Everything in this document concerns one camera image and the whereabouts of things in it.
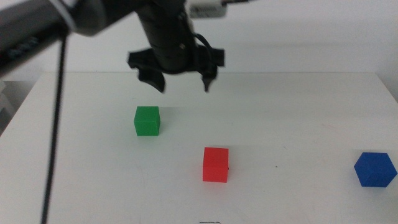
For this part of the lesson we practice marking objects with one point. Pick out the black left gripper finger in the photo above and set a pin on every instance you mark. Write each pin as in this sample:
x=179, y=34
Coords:
x=208, y=77
x=154, y=79

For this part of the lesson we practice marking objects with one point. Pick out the green cube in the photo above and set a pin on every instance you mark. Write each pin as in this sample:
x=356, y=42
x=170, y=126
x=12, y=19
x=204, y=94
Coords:
x=146, y=121

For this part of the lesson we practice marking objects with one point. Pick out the red cube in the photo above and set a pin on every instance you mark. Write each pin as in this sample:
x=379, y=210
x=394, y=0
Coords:
x=215, y=165

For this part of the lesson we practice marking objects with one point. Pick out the blue cube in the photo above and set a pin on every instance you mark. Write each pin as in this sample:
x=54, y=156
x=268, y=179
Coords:
x=375, y=170

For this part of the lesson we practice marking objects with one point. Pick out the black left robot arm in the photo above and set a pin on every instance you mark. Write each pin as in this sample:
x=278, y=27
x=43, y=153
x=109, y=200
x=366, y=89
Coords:
x=34, y=28

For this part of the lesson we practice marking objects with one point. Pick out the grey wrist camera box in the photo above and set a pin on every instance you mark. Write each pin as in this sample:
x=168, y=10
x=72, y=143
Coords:
x=206, y=10

